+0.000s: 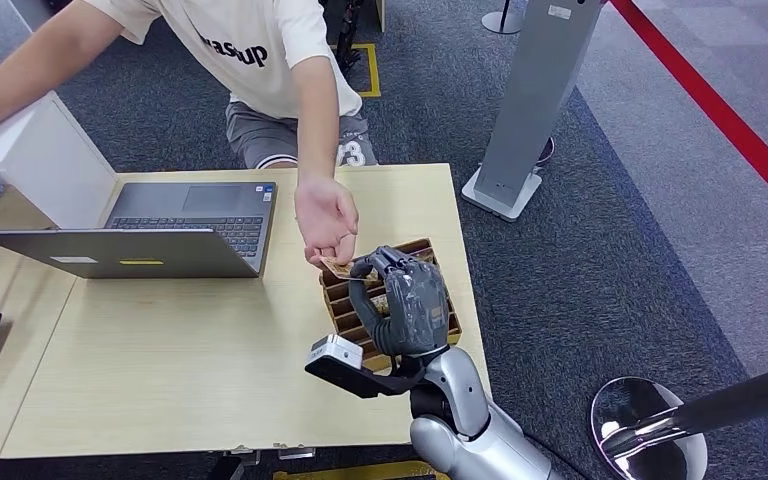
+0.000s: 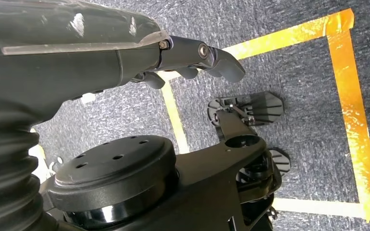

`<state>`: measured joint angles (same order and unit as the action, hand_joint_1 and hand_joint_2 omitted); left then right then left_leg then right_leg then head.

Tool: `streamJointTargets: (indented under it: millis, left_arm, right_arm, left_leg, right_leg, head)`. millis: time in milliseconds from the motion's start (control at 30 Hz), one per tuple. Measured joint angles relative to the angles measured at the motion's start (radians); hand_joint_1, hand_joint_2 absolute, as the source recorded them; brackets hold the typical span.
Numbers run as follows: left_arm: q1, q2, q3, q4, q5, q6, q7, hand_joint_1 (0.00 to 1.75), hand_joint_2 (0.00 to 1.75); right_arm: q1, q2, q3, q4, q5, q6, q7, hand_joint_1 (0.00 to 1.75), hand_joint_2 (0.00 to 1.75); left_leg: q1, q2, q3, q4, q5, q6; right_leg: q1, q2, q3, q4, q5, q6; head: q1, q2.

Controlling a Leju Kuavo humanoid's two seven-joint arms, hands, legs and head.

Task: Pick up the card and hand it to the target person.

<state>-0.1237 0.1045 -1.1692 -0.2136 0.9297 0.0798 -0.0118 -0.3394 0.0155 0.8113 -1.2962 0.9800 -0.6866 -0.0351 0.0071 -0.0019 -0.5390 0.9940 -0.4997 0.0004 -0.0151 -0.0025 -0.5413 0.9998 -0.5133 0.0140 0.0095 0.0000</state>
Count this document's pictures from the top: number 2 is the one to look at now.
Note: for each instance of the black robot lower body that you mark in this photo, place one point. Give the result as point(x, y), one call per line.
point(172, 191)

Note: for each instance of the yellow floor tape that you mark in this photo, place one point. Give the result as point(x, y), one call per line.
point(347, 95)

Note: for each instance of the black ribbed foot pad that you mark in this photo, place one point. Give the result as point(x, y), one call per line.
point(261, 106)
point(282, 161)

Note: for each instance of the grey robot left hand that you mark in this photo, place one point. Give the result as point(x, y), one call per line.
point(76, 63)

